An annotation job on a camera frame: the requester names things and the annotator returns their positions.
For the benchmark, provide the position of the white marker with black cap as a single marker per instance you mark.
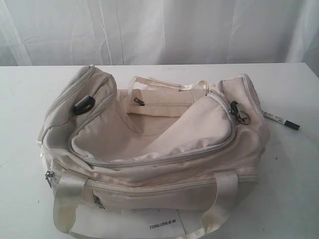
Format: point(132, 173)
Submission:
point(280, 120)

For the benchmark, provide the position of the white backdrop curtain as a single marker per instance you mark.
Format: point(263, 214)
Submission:
point(142, 32)

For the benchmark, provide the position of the white paper hang tag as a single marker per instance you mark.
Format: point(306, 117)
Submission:
point(106, 219)

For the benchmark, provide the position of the cream fabric duffel bag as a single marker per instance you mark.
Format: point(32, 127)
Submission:
point(153, 145)

